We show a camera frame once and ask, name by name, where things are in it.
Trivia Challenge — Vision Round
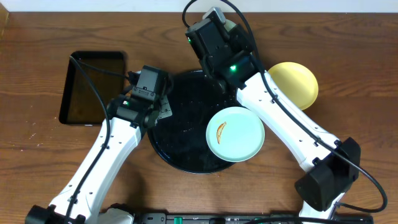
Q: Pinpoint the yellow plate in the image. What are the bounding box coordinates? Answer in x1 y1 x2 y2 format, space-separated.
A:
268 62 318 110

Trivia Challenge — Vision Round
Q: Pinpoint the light blue plate top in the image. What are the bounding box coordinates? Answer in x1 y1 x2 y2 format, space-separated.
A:
224 19 236 33

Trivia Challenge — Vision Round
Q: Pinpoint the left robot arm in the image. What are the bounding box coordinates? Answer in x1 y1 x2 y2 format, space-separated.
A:
25 95 172 223

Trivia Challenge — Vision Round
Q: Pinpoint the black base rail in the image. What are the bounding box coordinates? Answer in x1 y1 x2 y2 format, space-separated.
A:
133 213 374 224

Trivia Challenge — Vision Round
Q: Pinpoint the light blue plate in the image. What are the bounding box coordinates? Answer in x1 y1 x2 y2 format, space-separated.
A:
224 19 236 33
206 106 266 162

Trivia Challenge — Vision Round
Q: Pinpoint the round black serving tray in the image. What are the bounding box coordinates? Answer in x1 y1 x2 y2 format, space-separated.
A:
147 70 239 174

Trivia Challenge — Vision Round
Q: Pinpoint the black rectangular water tray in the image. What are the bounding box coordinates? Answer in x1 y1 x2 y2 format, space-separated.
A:
58 50 126 126

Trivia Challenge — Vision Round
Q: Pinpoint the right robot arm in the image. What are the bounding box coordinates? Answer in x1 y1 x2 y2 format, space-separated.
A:
185 17 361 220

